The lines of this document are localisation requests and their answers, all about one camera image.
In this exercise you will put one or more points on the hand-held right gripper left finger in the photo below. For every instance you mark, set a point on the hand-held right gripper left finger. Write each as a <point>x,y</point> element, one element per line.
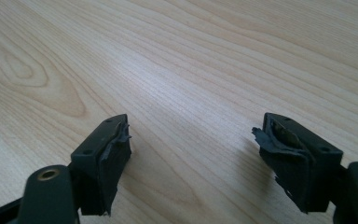
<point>102,161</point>

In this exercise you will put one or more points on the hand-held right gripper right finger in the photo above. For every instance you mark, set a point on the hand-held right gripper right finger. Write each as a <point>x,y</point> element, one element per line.
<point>304,165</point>

